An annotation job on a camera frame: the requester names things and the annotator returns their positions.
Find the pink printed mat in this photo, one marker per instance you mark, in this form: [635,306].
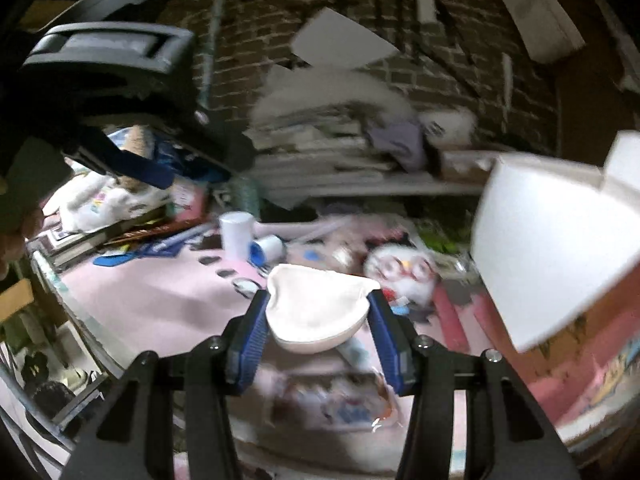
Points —
[165,305]

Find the white shelf board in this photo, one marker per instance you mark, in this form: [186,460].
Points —
[375,189]

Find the red book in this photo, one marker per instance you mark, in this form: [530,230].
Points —
[187,205]

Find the brown cardboard box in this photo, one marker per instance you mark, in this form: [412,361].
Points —
[465,167]

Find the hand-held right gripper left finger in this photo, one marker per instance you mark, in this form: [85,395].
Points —
[247,345]

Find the grey pipe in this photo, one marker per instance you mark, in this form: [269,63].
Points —
[212,35]

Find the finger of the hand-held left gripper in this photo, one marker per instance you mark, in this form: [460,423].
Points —
[215,142]
[140,170]

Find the white plush toy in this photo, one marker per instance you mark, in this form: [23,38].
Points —
[95,202]

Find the white panda print bowl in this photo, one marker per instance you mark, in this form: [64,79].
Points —
[450,125]

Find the teal label water bottle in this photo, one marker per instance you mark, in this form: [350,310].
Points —
[244,195]

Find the white and blue tape roll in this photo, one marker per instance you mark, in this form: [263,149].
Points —
[269,250]

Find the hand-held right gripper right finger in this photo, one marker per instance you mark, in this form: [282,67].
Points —
[392,345]

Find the purple cloth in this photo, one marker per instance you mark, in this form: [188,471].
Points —
[400,145]

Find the person's left hand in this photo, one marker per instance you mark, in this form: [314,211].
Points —
[17,240]

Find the white fluffy plush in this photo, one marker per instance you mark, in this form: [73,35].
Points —
[340,92]

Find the stack of books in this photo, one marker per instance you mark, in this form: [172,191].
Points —
[320,145]

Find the white cardboard box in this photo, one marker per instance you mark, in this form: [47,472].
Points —
[540,240]

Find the white cylindrical bottle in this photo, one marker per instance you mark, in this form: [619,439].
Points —
[236,235]

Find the dark blue bag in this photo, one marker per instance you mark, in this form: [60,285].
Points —
[190,157]

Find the white paper sheet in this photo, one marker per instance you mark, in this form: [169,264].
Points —
[542,15]
[345,40]

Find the pale pink heart-shaped dish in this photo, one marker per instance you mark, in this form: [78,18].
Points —
[315,310]

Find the white plush with red glasses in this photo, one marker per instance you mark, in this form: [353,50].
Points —
[405,275]

